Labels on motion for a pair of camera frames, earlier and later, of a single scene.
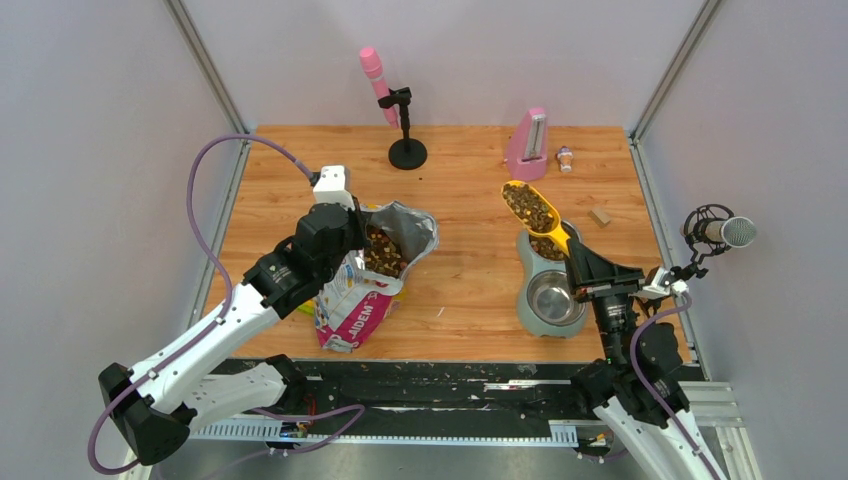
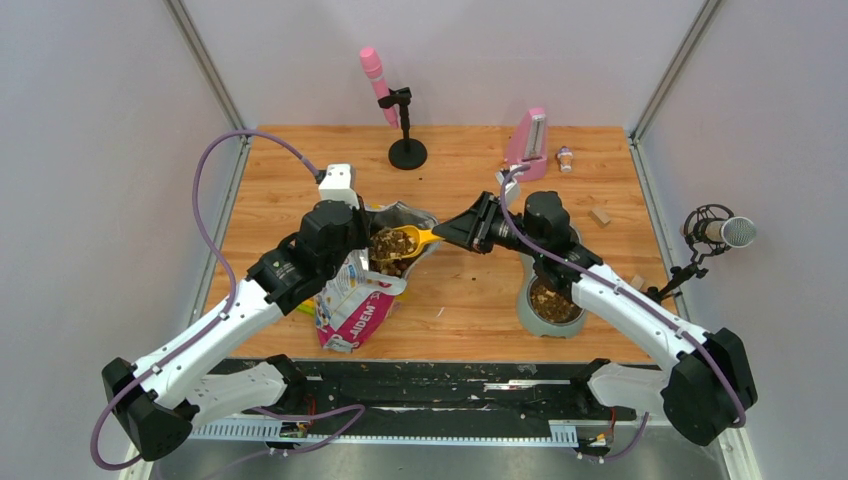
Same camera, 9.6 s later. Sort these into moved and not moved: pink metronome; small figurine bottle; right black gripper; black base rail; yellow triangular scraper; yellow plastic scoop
Moved: right black gripper; yellow plastic scoop
Not moved: black base rail; small figurine bottle; pink metronome; yellow triangular scraper
